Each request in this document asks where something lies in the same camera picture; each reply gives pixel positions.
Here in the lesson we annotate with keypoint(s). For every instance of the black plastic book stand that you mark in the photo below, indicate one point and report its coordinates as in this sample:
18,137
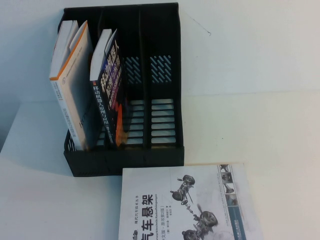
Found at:
165,155

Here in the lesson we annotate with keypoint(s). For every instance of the white car suspension book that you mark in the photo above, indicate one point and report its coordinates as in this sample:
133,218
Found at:
160,200

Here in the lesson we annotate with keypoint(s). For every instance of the dark mobile robot book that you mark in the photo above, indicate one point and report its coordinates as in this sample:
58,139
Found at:
110,82

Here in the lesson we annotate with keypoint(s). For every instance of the white book with orange edge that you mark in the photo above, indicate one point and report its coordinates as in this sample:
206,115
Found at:
75,82

